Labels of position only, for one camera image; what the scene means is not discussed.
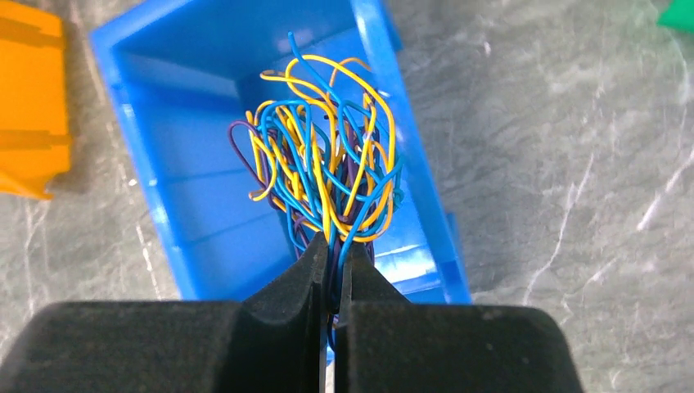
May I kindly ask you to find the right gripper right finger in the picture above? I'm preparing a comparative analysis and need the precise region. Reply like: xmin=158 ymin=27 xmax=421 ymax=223
xmin=335 ymin=245 xmax=583 ymax=392

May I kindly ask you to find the blue plastic bin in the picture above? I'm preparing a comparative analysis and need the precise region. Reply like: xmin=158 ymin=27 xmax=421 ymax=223
xmin=91 ymin=1 xmax=471 ymax=304

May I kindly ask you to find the orange plastic bin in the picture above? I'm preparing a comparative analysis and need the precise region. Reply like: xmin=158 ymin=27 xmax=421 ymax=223
xmin=1 ymin=1 xmax=72 ymax=200

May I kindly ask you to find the green plastic bin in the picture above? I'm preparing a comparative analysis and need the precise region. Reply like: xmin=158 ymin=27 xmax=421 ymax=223
xmin=657 ymin=0 xmax=694 ymax=34

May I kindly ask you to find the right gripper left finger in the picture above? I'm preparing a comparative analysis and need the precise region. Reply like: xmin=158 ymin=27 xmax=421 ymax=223
xmin=1 ymin=237 xmax=328 ymax=392

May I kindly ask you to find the blue yellow wire bundle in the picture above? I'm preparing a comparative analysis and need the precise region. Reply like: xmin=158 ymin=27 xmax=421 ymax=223
xmin=228 ymin=31 xmax=407 ymax=354

